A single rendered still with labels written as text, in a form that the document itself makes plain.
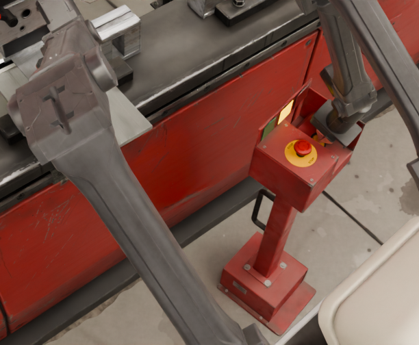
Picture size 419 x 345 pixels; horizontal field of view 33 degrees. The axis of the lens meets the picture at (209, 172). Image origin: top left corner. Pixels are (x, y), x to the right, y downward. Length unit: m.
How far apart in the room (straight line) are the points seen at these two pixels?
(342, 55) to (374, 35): 0.26
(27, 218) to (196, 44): 0.53
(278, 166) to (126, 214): 0.90
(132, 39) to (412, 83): 0.71
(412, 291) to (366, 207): 1.71
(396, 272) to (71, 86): 0.41
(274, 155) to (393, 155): 1.13
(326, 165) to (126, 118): 0.49
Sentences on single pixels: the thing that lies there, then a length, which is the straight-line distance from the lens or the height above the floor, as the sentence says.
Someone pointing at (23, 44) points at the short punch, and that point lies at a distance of 1.39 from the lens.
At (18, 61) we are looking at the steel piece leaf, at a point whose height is 1.00.
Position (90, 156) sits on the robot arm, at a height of 1.49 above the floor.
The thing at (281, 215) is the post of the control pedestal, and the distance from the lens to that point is 1.84.
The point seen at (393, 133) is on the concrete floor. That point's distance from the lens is 2.71.
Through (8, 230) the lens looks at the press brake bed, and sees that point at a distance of 1.55.
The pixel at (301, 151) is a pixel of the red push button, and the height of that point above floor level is 0.81.
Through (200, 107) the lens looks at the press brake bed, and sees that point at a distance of 1.67.
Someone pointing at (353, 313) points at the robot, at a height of 1.34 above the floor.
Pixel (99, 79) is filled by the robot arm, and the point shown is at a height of 1.49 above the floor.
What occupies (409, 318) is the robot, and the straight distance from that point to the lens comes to 0.76.
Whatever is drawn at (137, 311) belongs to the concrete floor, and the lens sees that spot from 2.21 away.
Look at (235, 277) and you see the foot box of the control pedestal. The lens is 2.14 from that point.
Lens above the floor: 2.04
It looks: 56 degrees down
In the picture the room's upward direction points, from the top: 9 degrees clockwise
